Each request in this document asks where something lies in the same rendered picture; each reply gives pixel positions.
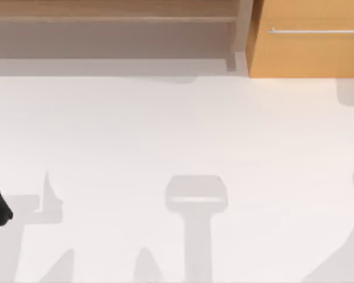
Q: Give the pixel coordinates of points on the open wooden shelf unit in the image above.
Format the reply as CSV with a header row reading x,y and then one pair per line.
x,y
112,29

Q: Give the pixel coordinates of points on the wooden cupboard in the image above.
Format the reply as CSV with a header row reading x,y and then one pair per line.
x,y
306,56

